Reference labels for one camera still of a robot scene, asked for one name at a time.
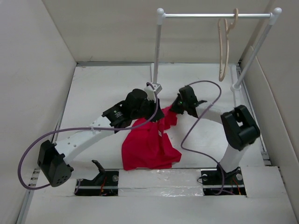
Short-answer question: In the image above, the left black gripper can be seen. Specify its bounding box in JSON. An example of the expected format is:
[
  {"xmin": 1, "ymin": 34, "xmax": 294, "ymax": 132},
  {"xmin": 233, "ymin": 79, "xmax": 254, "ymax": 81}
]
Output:
[{"xmin": 131, "ymin": 96, "xmax": 164, "ymax": 123}]

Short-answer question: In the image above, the red t-shirt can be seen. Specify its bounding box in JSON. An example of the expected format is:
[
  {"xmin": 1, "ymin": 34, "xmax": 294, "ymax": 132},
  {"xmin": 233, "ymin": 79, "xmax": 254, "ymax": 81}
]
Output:
[{"xmin": 121, "ymin": 106, "xmax": 182, "ymax": 171}]

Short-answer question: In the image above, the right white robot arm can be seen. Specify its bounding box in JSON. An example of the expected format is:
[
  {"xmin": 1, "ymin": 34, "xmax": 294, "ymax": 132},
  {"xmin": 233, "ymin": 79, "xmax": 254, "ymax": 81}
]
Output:
[{"xmin": 171, "ymin": 85, "xmax": 260, "ymax": 183}]

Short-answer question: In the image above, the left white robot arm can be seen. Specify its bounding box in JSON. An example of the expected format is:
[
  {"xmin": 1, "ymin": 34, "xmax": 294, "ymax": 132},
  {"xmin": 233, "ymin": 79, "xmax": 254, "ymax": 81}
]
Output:
[{"xmin": 37, "ymin": 85, "xmax": 164, "ymax": 187}]

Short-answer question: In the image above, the wooden clothes hanger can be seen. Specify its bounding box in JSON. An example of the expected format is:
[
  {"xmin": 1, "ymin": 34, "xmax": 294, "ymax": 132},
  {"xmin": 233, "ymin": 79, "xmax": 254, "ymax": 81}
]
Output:
[{"xmin": 217, "ymin": 8, "xmax": 239, "ymax": 82}]

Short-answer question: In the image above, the white metal clothes rack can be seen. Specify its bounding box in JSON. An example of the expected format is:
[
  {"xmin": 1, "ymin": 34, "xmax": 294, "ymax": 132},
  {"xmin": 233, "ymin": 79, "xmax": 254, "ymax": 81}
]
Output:
[{"xmin": 152, "ymin": 7, "xmax": 282, "ymax": 96}]

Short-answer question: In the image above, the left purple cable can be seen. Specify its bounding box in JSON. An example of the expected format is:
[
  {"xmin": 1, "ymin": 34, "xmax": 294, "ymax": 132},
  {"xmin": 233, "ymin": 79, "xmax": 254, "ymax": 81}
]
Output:
[{"xmin": 18, "ymin": 82, "xmax": 162, "ymax": 190}]

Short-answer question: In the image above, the purple cable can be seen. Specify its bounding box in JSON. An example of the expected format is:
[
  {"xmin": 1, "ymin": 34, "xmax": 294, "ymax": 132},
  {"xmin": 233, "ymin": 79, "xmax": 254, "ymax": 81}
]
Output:
[
  {"xmin": 18, "ymin": 82, "xmax": 162, "ymax": 190},
  {"xmin": 181, "ymin": 80, "xmax": 236, "ymax": 196}
]

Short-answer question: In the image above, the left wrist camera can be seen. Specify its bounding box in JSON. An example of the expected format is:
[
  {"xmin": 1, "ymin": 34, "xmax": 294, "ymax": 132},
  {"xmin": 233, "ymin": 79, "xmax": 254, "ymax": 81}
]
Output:
[{"xmin": 144, "ymin": 82, "xmax": 162, "ymax": 94}]

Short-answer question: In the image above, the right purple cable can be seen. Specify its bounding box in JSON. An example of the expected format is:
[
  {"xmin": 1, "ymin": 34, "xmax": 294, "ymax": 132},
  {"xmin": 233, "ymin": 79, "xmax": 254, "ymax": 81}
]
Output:
[{"xmin": 181, "ymin": 80, "xmax": 236, "ymax": 196}]

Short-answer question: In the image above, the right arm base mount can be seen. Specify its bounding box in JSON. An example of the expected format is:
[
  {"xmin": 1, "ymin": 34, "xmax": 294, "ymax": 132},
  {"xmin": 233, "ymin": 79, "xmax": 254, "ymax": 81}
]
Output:
[{"xmin": 197, "ymin": 167, "xmax": 246, "ymax": 196}]

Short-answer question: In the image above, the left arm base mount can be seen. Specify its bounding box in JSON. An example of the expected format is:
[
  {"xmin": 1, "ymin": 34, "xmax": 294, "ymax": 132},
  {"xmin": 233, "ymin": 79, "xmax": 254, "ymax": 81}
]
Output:
[{"xmin": 74, "ymin": 160, "xmax": 119, "ymax": 196}]

